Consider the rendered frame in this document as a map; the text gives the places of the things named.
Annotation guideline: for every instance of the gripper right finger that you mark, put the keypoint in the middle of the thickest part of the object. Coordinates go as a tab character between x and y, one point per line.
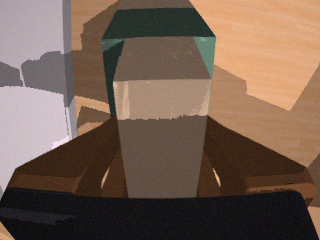
246	167

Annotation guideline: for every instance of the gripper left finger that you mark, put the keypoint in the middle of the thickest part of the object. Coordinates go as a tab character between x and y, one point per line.
79	165

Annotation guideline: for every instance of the white rectangular tray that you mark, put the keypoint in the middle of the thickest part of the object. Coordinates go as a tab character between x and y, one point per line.
34	118

